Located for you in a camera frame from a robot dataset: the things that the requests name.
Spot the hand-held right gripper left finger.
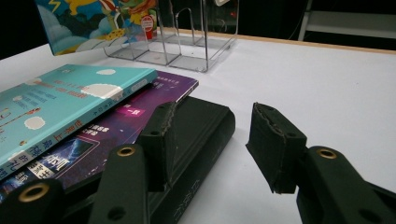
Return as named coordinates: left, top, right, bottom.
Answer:
left=136, top=101, right=178, bottom=192

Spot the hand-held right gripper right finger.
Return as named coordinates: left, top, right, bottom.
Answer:
left=246, top=102, right=308, bottom=194

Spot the black hardcover book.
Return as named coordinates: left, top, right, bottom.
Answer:
left=62, top=95, right=236, bottom=224

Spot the purple softcover book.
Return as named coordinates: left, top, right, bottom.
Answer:
left=0, top=70, right=200, bottom=203

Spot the clear acrylic book rack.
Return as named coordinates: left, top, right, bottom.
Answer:
left=104, top=0, right=240, bottom=74

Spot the light blue picture book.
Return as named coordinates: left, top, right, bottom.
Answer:
left=0, top=63, right=159, bottom=181

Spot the dark blue picture book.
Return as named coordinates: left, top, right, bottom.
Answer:
left=34, top=0, right=159, bottom=57

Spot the white metal stand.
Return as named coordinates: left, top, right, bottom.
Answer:
left=297, top=0, right=396, bottom=42

